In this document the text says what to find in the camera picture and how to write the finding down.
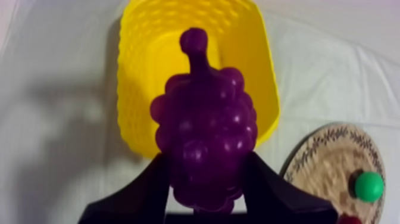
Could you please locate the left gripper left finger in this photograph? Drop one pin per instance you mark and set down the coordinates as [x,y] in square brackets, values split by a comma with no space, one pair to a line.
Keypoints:
[137,194]

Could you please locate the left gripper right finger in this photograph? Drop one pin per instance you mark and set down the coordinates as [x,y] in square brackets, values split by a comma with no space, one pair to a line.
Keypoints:
[275,197]

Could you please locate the purple toy grapes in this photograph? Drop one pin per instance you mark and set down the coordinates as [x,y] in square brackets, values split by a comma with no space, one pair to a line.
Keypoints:
[204,131]

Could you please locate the round wooden board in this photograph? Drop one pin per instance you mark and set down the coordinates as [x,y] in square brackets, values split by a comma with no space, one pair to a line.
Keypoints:
[325,156]

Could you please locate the yellow plastic basket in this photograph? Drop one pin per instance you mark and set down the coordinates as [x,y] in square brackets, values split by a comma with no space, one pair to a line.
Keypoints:
[143,94]

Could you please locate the small red fruit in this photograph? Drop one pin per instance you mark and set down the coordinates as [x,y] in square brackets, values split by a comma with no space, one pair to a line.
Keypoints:
[349,220]

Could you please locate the green toy pear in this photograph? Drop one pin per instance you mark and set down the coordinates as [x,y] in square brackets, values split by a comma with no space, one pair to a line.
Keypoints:
[368,186]

